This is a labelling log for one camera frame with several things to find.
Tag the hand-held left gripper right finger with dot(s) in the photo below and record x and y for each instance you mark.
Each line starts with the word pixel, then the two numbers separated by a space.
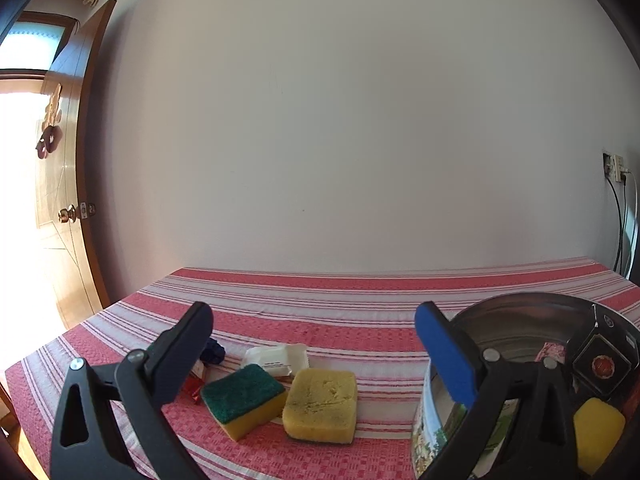
pixel 445 355

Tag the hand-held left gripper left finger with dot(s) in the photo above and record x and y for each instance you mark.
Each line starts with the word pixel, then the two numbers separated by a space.
pixel 180 345

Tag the green yellow scouring sponge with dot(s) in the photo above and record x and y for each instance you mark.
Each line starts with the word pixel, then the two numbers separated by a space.
pixel 240 395

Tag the round metal tin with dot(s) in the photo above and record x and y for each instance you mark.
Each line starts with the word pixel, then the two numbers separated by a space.
pixel 525 310

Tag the white serrated-edge packet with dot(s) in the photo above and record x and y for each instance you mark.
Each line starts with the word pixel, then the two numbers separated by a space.
pixel 272 357

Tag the pink floral snack packet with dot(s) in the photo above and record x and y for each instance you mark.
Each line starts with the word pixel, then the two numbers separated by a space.
pixel 552 350

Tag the porous yellow sponge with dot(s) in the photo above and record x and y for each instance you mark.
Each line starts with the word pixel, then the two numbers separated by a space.
pixel 320 405

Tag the black cardboard box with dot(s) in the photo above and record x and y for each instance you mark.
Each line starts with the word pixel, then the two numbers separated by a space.
pixel 605 355

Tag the small blue item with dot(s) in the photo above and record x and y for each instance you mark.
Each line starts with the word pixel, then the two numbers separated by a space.
pixel 215 352

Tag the red foil packet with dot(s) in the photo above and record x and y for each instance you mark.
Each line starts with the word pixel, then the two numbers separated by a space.
pixel 192 391

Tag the red white striped tablecloth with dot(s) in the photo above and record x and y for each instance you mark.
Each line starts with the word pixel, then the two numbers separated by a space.
pixel 325 310

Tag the wooden door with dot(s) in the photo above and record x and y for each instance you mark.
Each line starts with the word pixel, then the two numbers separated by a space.
pixel 65 270

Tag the metal door latch plate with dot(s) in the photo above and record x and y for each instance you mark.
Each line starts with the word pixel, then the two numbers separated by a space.
pixel 87 209

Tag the brass door knob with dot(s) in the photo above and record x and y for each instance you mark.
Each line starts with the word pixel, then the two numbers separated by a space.
pixel 67 215

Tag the wooden flower door decoration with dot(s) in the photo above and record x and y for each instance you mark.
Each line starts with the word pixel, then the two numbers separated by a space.
pixel 49 130

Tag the transom window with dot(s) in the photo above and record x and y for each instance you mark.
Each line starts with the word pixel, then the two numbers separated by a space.
pixel 30 42

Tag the white wall outlet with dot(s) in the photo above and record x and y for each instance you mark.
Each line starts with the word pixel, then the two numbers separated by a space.
pixel 611 162

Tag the wooden door frame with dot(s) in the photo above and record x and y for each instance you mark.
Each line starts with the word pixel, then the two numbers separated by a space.
pixel 25 74

